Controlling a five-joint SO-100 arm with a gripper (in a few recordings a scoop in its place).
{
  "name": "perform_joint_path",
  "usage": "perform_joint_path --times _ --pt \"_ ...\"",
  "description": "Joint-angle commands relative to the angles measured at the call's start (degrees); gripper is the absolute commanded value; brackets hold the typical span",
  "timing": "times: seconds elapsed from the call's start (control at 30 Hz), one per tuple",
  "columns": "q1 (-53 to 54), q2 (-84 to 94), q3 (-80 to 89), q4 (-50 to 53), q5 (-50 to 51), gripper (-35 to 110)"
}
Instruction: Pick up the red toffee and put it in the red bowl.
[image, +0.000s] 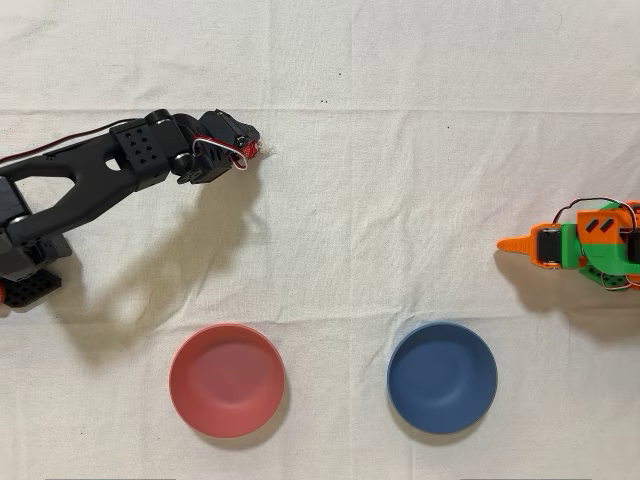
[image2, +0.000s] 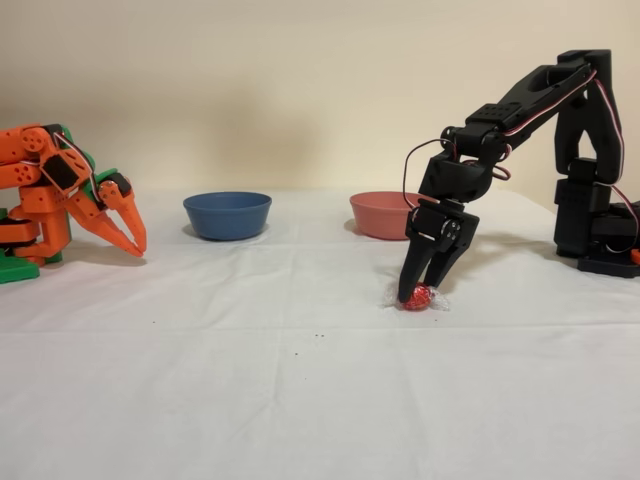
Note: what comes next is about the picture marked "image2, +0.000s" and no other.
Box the red candy ball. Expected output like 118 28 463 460
383 282 451 313

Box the orange gripper servo cable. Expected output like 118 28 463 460
53 130 104 206

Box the black gripper servo cable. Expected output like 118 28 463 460
402 138 464 214

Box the red bowl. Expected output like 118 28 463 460
348 190 436 241

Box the white tablecloth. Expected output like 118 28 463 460
0 187 640 480

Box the black arm servo cable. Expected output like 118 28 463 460
492 69 640 254

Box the blue bowl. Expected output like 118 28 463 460
182 191 274 242

